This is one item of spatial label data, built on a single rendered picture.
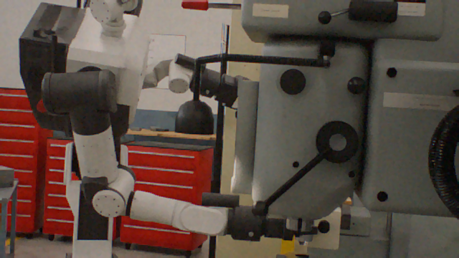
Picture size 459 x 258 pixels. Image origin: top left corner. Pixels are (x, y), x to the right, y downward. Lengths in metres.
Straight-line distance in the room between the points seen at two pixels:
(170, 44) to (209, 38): 0.64
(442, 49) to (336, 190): 0.29
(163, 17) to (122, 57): 8.93
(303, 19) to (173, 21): 9.39
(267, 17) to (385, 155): 0.30
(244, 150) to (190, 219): 0.43
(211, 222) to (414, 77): 0.69
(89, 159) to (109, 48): 0.28
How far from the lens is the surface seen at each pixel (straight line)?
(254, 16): 1.06
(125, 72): 1.55
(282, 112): 1.08
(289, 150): 1.08
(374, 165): 1.07
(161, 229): 5.90
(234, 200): 1.58
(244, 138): 1.16
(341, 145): 1.04
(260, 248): 2.98
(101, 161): 1.52
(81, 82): 1.44
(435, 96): 1.08
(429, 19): 1.08
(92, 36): 1.61
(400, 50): 1.08
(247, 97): 1.15
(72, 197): 1.77
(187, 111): 1.13
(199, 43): 10.32
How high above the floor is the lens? 1.52
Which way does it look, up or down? 3 degrees down
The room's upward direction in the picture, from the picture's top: 4 degrees clockwise
